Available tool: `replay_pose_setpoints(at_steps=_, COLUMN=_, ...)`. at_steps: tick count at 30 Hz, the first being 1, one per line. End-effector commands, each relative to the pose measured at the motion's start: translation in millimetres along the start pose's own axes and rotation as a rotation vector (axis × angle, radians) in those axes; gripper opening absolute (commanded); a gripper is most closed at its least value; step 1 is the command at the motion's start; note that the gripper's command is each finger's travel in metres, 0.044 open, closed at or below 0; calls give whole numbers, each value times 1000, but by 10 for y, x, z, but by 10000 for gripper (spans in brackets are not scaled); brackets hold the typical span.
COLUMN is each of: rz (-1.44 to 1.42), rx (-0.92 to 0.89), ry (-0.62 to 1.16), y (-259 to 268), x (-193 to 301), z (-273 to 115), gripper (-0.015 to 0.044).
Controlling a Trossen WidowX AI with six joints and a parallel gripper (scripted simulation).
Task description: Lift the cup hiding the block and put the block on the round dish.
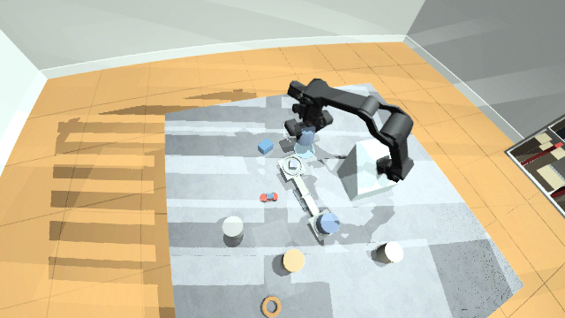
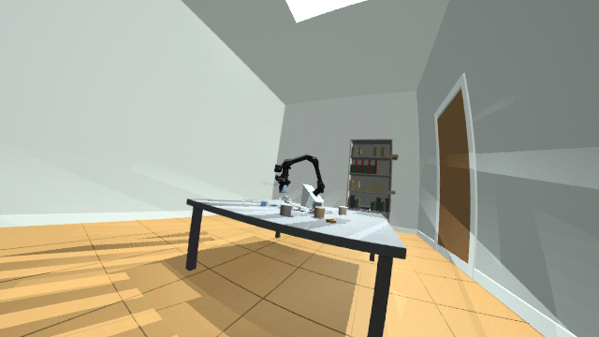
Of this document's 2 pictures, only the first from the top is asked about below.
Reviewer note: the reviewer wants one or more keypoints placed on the orange ring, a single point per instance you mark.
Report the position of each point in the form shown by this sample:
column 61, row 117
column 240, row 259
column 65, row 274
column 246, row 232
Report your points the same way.
column 269, row 314

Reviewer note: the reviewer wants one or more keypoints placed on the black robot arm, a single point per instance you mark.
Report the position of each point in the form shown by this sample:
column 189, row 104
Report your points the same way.
column 393, row 134

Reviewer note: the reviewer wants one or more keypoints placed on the light blue block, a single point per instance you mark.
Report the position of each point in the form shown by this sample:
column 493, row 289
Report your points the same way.
column 265, row 146

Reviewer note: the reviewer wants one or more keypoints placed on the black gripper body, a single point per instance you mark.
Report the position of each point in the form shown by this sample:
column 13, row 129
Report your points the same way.
column 309, row 119

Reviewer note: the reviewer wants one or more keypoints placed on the white balance beam with square pans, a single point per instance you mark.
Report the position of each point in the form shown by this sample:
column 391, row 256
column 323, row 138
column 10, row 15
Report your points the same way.
column 304, row 197

